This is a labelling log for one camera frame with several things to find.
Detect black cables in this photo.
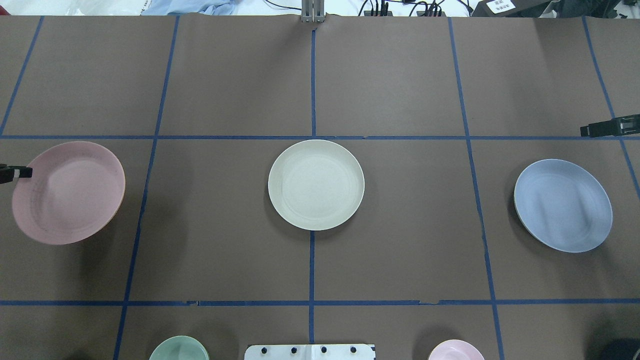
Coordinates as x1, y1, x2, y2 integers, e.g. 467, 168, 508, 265
262, 0, 475, 18

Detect dark blue pot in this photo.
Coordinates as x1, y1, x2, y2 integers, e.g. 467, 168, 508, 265
598, 338, 640, 360

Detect green bowl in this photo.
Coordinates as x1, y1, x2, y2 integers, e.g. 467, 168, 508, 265
149, 335, 210, 360

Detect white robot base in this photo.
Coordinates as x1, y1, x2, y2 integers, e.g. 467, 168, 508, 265
244, 343, 377, 360

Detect black box with label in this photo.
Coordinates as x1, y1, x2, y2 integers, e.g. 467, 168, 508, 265
470, 0, 560, 18

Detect blue cloth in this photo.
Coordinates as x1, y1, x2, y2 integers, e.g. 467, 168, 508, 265
141, 0, 237, 16

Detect grey camera pole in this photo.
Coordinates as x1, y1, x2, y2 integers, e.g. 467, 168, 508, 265
301, 0, 326, 23

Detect pink bowl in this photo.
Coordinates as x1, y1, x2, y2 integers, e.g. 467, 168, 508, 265
427, 339, 485, 360

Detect cream plate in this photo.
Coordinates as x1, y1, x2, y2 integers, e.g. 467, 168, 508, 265
267, 139, 366, 231

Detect blue plate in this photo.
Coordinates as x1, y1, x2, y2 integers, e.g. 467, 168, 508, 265
513, 158, 614, 254

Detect pink plate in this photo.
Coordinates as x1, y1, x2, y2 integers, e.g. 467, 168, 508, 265
12, 141, 126, 245

